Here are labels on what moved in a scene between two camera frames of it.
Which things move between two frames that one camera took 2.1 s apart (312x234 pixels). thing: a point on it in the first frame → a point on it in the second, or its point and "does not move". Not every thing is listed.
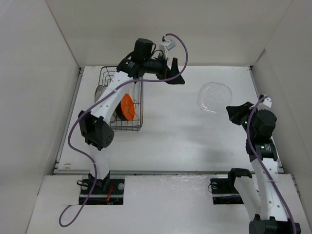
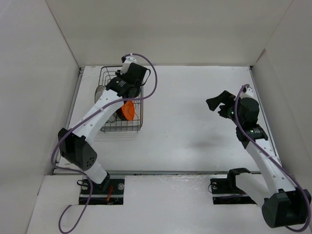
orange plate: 127,107 does not move
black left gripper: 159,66 → 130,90
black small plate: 120,113 does not move
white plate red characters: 113,117 does not move
